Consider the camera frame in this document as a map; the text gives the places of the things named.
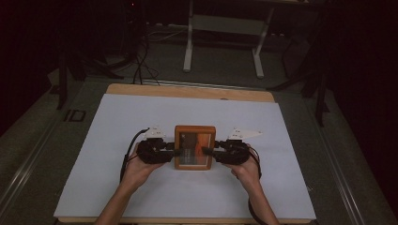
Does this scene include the black floor bracket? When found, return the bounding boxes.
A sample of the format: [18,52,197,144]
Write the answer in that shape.
[63,109,87,123]

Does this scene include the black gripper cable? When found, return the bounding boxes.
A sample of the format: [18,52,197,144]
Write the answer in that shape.
[119,127,151,184]
[247,145,263,225]

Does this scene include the white table sheet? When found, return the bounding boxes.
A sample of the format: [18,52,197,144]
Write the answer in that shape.
[54,93,317,220]

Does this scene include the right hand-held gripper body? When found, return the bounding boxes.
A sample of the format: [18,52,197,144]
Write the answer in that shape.
[215,127,264,166]

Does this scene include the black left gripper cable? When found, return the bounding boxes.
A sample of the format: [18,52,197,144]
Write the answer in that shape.
[119,127,151,184]

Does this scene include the black floor cables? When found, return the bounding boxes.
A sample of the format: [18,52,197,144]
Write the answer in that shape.
[132,31,161,86]

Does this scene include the black stand legs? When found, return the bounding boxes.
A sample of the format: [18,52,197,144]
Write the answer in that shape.
[55,46,126,111]

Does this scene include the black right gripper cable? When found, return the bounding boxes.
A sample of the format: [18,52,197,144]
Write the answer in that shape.
[247,145,263,225]

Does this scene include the wooden table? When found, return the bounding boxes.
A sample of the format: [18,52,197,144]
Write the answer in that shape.
[57,82,314,225]

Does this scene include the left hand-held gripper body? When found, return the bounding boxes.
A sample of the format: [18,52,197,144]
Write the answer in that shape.
[136,125,175,165]

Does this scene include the person's left hand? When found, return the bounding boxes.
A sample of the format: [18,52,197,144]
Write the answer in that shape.
[121,142,166,188]

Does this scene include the person's right hand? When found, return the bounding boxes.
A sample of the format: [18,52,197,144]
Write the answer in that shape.
[225,143,263,189]

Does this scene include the metal floor rail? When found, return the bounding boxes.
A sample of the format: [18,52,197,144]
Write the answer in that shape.
[308,102,368,225]
[0,115,61,217]

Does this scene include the black tripod stand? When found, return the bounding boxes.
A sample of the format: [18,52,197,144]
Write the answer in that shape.
[268,18,331,128]

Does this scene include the wooden photo frame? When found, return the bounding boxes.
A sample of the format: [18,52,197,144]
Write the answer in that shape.
[174,125,217,172]

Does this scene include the white metal stand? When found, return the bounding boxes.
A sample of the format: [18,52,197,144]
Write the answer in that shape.
[182,0,276,80]

